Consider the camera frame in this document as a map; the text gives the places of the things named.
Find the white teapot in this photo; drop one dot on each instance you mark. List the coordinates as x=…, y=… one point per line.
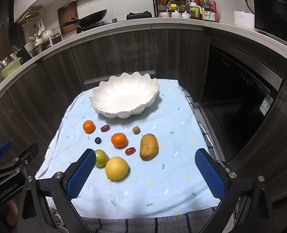
x=47, y=34

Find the blue white condiment jar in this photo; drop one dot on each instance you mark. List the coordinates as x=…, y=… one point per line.
x=175, y=13

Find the yellow cap bottle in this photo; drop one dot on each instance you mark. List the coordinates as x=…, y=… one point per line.
x=173, y=6

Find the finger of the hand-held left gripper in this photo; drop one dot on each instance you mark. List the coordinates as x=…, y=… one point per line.
x=24, y=156
x=2, y=149

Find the pink condiment jar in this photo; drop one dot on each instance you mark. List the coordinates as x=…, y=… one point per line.
x=164, y=14

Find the person's left hand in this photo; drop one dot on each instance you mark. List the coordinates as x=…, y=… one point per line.
x=11, y=213

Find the black gas stove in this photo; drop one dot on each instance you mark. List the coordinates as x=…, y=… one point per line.
x=138, y=15

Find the slim dark glass bottle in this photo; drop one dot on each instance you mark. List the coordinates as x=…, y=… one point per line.
x=204, y=6

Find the black wok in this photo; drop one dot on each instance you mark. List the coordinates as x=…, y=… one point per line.
x=92, y=17

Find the glass jar with dark contents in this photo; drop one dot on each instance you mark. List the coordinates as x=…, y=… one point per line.
x=56, y=38

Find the black knife block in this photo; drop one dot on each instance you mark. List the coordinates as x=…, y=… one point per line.
x=24, y=52

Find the white scalloped bowl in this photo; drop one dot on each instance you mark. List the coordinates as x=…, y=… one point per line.
x=125, y=94

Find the yellow lemon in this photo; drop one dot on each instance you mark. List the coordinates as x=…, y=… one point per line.
x=116, y=168

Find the brown longan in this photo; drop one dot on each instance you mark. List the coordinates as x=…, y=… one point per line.
x=136, y=129

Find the dark wood kitchen cabinet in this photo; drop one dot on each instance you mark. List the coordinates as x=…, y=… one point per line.
x=133, y=48

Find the green bowl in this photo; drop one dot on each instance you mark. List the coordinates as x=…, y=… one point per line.
x=11, y=69

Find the black microwave oven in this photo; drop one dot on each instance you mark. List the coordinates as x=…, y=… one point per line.
x=272, y=14

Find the wooden cutting board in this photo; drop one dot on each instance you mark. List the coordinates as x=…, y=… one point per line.
x=67, y=12

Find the orange mandarin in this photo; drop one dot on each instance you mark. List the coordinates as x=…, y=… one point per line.
x=119, y=139
x=89, y=126

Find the light blue patterned cloth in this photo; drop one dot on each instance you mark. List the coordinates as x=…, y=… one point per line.
x=158, y=187

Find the white hanging ladle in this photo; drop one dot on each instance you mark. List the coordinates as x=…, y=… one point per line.
x=40, y=28

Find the white rectangular container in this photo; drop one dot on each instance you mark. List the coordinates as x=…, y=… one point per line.
x=243, y=19

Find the round green plum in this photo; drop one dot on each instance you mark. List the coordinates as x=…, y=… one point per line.
x=101, y=158

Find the red lid jar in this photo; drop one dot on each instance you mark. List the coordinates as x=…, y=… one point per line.
x=198, y=0

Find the steel pot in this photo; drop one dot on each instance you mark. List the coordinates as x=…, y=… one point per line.
x=4, y=64

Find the green oil jug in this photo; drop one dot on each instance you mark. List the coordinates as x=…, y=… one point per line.
x=195, y=12

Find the yellow mango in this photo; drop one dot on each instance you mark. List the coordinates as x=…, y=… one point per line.
x=148, y=146

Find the white rice cooker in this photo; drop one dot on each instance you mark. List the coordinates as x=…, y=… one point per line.
x=249, y=1

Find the dark blueberry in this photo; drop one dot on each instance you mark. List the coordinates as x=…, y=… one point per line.
x=98, y=140

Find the black built-in dishwasher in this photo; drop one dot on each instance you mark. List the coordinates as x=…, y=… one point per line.
x=240, y=97

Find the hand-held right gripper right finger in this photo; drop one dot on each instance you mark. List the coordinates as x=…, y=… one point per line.
x=210, y=174

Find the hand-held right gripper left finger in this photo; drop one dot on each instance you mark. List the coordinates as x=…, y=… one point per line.
x=81, y=174

